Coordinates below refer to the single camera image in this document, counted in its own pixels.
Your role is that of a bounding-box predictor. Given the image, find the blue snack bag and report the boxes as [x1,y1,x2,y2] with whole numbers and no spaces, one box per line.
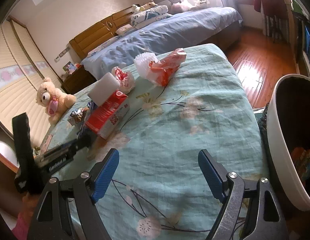
[77,100,98,139]

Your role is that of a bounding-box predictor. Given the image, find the red white 1928 milk carton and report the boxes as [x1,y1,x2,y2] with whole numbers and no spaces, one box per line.
[85,90,130,140]

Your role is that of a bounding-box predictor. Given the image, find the white silver wrapper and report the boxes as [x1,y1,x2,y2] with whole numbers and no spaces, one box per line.
[68,107,89,126]

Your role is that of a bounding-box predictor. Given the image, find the white foam block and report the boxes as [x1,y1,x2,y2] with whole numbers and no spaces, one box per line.
[88,73,120,106]

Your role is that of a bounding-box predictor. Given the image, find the white red printed plastic bag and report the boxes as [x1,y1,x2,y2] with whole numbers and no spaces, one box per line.
[112,67,135,95]

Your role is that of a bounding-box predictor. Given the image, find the orange white plastic bag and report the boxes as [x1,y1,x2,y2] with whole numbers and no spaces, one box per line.
[146,48,187,87]

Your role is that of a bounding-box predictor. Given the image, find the white foam net sleeve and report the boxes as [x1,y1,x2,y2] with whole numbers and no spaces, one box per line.
[134,52,158,79]

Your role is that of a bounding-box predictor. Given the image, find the white round trash bin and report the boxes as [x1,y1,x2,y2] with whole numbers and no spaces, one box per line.
[267,74,310,211]

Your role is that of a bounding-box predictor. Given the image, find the person's left hand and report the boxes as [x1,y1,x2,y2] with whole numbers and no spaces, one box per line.
[19,193,40,222]

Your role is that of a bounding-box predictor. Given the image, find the teal floral bedsheet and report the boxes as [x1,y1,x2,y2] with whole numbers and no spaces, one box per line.
[32,43,270,240]

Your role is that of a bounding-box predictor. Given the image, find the cream teddy bear pink heart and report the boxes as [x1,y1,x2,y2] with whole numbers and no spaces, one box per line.
[36,77,76,125]

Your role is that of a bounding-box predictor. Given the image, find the dark wooden nightstand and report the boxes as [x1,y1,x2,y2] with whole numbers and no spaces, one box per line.
[61,65,96,94]

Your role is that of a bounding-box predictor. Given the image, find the wooden headboard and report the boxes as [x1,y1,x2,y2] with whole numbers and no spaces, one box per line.
[69,7,133,60]

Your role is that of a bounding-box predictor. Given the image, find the pink white pillow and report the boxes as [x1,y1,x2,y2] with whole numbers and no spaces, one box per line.
[115,24,135,36]

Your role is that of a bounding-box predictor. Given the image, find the blue bed cover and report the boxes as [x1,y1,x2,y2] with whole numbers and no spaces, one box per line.
[81,7,242,80]

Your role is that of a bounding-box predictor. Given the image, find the small plush toys on quilt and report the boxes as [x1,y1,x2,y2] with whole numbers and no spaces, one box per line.
[132,0,157,14]

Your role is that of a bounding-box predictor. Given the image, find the blue white folded quilt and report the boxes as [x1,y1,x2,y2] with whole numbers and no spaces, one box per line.
[130,5,173,29]

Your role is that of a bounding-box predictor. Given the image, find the black tv cabinet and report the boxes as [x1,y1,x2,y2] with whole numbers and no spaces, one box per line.
[291,0,310,78]

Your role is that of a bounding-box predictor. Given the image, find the small photo frame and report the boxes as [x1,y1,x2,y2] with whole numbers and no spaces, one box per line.
[63,61,77,75]

